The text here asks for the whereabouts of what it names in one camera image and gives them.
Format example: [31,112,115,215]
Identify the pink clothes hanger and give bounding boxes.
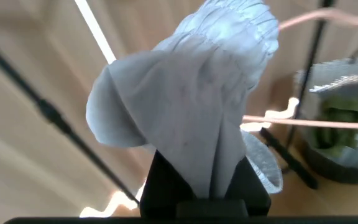
[242,7,358,131]

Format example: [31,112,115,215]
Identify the green garment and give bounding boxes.
[311,95,358,157]

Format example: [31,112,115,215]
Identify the pale grey shorts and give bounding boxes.
[85,0,284,200]

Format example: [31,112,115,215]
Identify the black clothes rack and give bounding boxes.
[0,0,336,206]

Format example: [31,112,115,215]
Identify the white laundry basket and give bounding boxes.
[293,40,358,185]

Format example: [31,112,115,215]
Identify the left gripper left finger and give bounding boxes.
[140,151,198,218]

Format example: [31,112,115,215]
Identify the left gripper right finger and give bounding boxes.
[224,157,272,218]

